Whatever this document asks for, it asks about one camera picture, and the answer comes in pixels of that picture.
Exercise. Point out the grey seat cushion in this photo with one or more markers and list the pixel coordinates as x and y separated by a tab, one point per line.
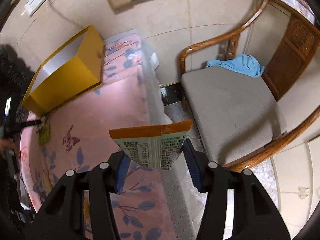
235	114

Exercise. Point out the pink floral tablecloth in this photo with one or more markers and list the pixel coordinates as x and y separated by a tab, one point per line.
150	204

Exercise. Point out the green snack packet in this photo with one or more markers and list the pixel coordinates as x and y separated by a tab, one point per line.
44	133

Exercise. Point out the dark carved wooden furniture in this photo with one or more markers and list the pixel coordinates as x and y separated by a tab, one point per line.
15	79

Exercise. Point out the yellow cardboard box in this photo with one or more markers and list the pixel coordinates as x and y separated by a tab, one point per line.
72	70

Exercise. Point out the blue cloth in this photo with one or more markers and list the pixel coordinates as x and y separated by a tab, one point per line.
243	64

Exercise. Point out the orange white snack packet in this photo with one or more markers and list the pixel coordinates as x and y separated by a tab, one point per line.
156	146

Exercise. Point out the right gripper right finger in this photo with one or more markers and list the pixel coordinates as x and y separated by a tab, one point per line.
255	215

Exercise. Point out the wooden armchair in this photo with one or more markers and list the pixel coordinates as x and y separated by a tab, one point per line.
296	50

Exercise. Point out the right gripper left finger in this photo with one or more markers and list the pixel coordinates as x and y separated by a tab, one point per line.
62	215

